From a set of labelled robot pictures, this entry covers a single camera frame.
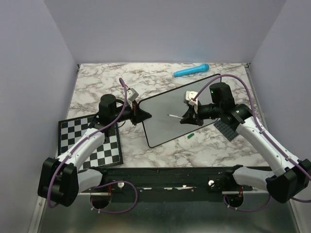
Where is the grey lego baseplate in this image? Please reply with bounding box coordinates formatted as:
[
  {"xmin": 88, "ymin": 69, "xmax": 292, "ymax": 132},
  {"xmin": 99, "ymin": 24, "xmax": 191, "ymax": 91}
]
[{"xmin": 213, "ymin": 120, "xmax": 239, "ymax": 142}]

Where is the black white checkerboard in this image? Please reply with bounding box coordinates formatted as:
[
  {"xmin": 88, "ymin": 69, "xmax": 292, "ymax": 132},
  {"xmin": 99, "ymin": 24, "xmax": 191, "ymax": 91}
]
[{"xmin": 58, "ymin": 114, "xmax": 123, "ymax": 171}]

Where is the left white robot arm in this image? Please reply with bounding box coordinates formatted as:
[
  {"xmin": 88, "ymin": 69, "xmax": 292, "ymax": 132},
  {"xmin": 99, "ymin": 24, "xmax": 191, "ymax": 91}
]
[{"xmin": 37, "ymin": 94, "xmax": 152, "ymax": 207}]

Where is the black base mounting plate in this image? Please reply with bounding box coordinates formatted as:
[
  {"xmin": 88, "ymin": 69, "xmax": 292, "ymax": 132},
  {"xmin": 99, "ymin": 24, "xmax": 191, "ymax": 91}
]
[{"xmin": 80, "ymin": 166, "xmax": 253, "ymax": 203}]

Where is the black framed whiteboard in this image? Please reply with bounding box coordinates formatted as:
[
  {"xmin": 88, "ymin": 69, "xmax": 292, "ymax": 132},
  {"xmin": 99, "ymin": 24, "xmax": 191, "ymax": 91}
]
[{"xmin": 139, "ymin": 74, "xmax": 217, "ymax": 148}]

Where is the blue toy microphone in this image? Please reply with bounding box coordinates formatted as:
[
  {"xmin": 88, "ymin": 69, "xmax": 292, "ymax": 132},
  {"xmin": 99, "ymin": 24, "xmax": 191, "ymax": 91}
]
[{"xmin": 173, "ymin": 64, "xmax": 209, "ymax": 77}]

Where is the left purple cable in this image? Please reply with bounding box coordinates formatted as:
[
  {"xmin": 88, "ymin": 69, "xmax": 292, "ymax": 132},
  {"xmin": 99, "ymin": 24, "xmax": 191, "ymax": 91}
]
[{"xmin": 48, "ymin": 78, "xmax": 140, "ymax": 216}]

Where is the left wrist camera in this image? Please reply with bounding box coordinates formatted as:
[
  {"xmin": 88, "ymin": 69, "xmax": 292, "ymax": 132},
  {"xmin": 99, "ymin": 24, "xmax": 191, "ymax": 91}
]
[{"xmin": 127, "ymin": 88, "xmax": 139, "ymax": 102}]

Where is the green whiteboard marker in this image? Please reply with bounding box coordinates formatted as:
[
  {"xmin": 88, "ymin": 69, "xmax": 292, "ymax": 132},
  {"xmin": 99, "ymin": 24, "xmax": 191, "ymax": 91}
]
[{"xmin": 167, "ymin": 114, "xmax": 182, "ymax": 119}]

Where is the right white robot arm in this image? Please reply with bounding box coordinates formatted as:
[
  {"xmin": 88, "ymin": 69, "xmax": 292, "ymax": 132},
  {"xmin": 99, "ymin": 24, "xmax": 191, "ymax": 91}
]
[{"xmin": 180, "ymin": 82, "xmax": 311, "ymax": 203}]

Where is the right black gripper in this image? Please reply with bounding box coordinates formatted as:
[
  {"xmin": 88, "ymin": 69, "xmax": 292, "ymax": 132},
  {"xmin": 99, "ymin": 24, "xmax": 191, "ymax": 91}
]
[{"xmin": 180, "ymin": 100, "xmax": 222, "ymax": 126}]

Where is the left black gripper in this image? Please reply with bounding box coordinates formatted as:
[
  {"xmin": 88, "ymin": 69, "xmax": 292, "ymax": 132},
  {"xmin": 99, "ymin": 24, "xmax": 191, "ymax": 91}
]
[{"xmin": 111, "ymin": 99, "xmax": 151, "ymax": 125}]

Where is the purple cable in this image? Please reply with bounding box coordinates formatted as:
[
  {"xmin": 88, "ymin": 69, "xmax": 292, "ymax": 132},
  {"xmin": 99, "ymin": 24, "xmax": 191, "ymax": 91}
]
[
  {"xmin": 193, "ymin": 74, "xmax": 311, "ymax": 213},
  {"xmin": 48, "ymin": 78, "xmax": 140, "ymax": 216}
]

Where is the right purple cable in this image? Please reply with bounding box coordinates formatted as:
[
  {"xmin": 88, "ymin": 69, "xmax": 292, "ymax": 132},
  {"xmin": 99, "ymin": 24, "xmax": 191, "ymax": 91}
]
[{"xmin": 193, "ymin": 74, "xmax": 311, "ymax": 213}]

